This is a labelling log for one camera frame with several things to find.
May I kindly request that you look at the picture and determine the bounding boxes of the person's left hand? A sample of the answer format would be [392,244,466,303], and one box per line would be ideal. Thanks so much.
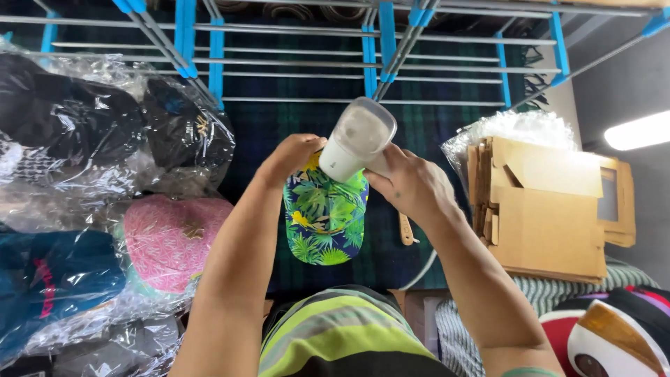
[259,133,328,189]

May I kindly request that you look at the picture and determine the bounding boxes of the person's right hand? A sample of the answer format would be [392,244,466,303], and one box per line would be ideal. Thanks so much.
[363,143,457,227]

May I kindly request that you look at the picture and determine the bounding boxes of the white handheld garment steamer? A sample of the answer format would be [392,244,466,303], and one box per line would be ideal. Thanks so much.
[318,96,399,184]

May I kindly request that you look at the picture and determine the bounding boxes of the tropical leaf print cap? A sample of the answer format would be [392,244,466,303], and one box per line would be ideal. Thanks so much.
[283,150,370,267]

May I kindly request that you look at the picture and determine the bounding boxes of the dark green plaid blanket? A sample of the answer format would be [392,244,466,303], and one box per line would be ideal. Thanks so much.
[10,10,548,294]

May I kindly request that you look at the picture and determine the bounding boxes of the grey drying rack blue joints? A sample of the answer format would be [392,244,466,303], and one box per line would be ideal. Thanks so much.
[0,0,670,112]

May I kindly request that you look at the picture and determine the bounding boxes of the black cap gold emblem bagged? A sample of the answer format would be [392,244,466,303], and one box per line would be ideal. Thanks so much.
[141,77,236,171]

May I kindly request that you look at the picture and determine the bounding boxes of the pink patterned cap in plastic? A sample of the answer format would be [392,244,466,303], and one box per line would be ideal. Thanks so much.
[123,195,235,295]

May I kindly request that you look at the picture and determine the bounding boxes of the person's green striped shirt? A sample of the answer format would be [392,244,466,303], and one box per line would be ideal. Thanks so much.
[258,285,459,377]

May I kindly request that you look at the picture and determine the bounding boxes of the clear bubble wrap bag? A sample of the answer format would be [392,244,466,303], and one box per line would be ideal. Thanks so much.
[441,110,579,184]

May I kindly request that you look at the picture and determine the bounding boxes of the stack of flat cardboard boxes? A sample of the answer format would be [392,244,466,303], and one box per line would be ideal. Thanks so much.
[467,136,637,285]

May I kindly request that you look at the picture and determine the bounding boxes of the black cap in plastic bag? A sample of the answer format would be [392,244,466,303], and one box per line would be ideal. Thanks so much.
[0,52,144,168]

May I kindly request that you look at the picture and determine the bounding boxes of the grey white striped knit cloth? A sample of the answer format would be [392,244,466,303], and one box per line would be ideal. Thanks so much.
[435,257,659,377]

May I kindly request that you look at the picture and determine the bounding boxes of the blue cap pink print bagged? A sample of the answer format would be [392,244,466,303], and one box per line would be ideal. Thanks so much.
[0,228,127,341]

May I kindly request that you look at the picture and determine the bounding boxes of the white ceiling light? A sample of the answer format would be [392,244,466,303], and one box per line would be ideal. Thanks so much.
[604,110,670,151]

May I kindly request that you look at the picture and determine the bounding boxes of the red white black plush toy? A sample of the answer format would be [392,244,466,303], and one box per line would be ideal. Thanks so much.
[539,286,670,377]

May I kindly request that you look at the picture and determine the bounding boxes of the wooden handle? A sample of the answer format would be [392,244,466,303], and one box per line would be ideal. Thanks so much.
[398,212,420,247]

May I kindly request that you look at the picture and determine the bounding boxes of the white cable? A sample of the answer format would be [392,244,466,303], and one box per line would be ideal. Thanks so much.
[399,249,438,291]

